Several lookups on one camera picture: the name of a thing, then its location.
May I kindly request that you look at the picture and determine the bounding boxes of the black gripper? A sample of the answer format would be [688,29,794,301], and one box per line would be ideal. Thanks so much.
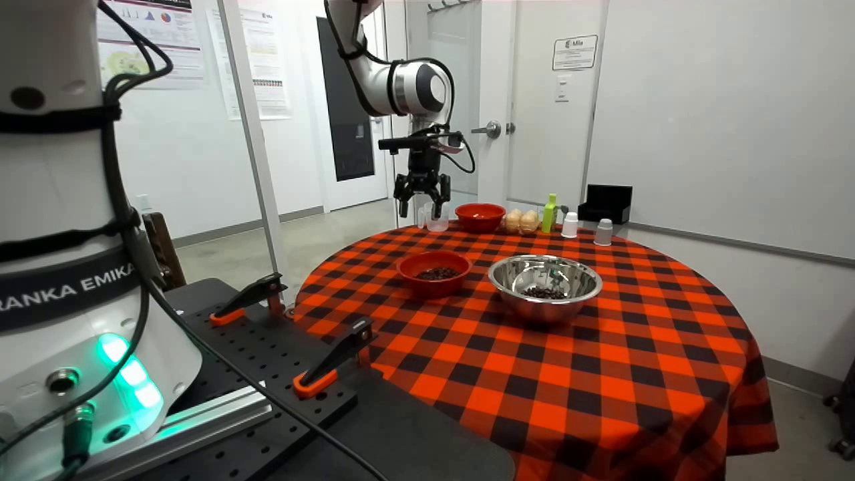
[393,142,453,221]

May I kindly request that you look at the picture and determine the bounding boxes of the red bowl holding coffee beans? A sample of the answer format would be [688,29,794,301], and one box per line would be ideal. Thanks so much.
[393,249,474,299]

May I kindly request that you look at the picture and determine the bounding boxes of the empty red bowl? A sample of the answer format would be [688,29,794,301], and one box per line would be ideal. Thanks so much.
[453,200,508,235]

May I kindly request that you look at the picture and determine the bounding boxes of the shiny metal bowl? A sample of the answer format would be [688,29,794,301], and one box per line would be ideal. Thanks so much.
[485,254,607,326]

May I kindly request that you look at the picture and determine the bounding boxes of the clear plastic measuring cup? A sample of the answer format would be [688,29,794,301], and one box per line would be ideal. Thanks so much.
[414,196,453,235]

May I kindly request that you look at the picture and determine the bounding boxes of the carton of eggs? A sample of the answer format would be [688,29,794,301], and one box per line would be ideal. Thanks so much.
[503,207,545,235]

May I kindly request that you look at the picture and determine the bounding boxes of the dark window panel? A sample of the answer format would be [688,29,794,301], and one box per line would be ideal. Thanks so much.
[315,13,376,183]

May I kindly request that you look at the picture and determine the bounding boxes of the small green bottle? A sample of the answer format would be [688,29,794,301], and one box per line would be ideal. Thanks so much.
[540,192,561,238]

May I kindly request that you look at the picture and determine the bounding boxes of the black orange spring clamp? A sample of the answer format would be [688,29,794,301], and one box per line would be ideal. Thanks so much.
[205,270,287,331]
[291,317,376,400]

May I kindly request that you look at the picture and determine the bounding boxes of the white door sign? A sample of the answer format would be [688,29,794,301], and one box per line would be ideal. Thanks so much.
[549,35,601,74]

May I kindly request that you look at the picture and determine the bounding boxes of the orange black checkered tablecloth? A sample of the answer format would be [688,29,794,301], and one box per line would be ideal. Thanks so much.
[291,221,779,481]

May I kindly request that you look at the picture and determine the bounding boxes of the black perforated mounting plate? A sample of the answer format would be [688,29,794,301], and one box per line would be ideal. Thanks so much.
[130,274,517,481]

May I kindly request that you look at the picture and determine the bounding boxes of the brown wooden chair back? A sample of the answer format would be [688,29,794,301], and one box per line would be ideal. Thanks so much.
[140,211,190,290]

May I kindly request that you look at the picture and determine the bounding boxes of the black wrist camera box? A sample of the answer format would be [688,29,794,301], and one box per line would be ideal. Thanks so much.
[376,130,465,154]

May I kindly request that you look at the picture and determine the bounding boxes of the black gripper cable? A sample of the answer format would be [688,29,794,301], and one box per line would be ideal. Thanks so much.
[441,130,480,175]

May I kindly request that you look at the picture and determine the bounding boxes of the silver door lever handle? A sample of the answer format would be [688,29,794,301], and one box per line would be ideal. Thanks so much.
[468,120,508,142]

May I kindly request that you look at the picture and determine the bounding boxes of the aluminium frame post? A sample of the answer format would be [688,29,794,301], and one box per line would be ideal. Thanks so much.
[217,0,287,279]

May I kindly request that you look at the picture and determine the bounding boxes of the black box on wall rail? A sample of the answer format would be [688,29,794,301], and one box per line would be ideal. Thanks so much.
[576,180,635,226]

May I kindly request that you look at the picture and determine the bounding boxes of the white paper sheet on wall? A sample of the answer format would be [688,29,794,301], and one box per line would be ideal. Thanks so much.
[234,5,294,120]

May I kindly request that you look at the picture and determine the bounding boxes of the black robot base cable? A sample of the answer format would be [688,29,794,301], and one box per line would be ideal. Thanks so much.
[0,0,386,481]

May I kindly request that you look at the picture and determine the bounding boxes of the wall poster papers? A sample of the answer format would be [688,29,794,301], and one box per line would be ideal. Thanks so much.
[92,0,207,88]

